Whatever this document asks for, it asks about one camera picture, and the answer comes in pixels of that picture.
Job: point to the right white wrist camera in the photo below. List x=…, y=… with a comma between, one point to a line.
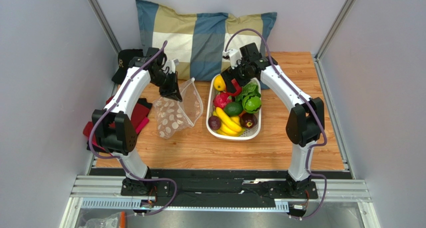
x=234, y=56

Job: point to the dark red mangosteen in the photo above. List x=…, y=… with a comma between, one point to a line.
x=248, y=120

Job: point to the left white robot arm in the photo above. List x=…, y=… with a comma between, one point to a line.
x=112, y=127

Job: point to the dark purple plum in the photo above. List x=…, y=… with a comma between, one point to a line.
x=214, y=123

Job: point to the yellow banana bunch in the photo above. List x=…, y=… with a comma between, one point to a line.
x=228, y=126

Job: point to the clear dotted zip bag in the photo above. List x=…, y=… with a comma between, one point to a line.
x=173, y=116

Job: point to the crumpled plastic packet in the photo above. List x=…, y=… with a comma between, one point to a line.
x=116, y=220

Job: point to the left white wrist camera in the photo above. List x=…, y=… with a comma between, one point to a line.
x=170, y=66

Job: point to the aluminium rail frame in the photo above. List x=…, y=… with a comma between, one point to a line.
x=100, y=193

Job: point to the red folded cloth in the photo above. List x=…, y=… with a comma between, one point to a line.
x=139, y=119

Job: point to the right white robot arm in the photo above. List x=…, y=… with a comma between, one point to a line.
x=305, y=123

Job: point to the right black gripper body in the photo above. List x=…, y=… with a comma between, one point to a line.
x=231, y=78

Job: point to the black mounting base plate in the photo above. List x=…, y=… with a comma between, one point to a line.
x=207, y=188

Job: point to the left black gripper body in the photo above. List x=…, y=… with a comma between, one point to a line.
x=166, y=83

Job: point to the pink dragon fruit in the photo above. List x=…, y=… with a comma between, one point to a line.
x=222, y=99

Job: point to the white plastic fruit basket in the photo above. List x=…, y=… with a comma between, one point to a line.
x=248, y=134

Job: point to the small green watermelon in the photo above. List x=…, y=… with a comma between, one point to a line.
x=251, y=103

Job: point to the green leafy lettuce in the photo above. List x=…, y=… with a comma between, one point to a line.
x=251, y=89

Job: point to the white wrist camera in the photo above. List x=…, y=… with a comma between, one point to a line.
x=234, y=56
x=170, y=66

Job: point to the green avocado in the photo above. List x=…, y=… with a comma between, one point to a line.
x=233, y=109

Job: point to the checked blue beige pillow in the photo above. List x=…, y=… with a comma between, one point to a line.
x=198, y=40

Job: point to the red apple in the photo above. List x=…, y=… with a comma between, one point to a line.
x=235, y=88

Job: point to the yellow lemon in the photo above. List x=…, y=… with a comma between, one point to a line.
x=219, y=83

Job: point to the black baseball cap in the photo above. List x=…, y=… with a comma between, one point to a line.
x=124, y=58

